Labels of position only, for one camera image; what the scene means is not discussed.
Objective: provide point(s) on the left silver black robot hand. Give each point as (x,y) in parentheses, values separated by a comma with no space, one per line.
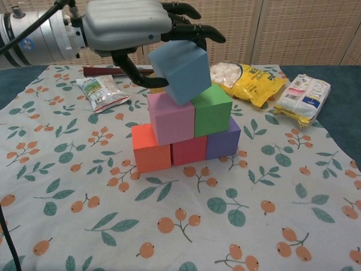
(124,25)

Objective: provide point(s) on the blue foam cube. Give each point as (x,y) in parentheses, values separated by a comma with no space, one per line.
(183,73)

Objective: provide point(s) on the pink foam cube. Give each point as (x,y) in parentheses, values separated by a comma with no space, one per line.
(172,121)

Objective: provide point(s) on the green foam cube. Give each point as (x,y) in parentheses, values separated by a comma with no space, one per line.
(213,113)

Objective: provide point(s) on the orange foam cube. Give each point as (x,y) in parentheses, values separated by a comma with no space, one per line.
(152,155)

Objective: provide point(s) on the bamboo folding screen panel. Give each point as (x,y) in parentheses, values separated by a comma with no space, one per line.
(93,60)
(354,53)
(234,31)
(304,31)

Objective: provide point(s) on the dark red folded fan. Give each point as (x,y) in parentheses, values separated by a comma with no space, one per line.
(98,71)

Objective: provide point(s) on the white green snack packet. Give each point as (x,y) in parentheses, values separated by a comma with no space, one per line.
(98,90)

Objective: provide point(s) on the red foam cube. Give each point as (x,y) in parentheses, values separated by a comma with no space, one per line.
(189,151)

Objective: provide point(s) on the yellow marshmallow bag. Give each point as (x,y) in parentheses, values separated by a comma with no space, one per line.
(253,84)

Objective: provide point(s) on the purple foam cube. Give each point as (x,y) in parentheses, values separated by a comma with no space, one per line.
(222,144)

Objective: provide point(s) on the white yellow-edged snack pack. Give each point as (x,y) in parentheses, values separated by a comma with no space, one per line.
(304,98)

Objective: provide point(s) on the floral print tablecloth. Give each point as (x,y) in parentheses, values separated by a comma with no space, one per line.
(112,226)

